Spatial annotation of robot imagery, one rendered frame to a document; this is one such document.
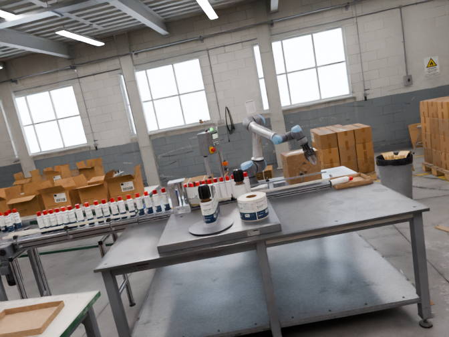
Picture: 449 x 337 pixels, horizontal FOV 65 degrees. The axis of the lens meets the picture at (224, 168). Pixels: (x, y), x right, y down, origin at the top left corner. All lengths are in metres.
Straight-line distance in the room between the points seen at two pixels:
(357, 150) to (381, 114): 2.52
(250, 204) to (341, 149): 3.91
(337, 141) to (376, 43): 3.10
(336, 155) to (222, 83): 3.38
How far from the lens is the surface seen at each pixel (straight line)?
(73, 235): 3.26
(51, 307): 2.19
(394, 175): 4.90
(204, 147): 2.92
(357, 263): 3.14
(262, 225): 2.27
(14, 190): 5.33
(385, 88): 8.54
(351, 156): 6.14
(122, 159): 9.02
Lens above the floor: 1.67
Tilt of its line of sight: 10 degrees down
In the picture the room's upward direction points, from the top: 11 degrees counter-clockwise
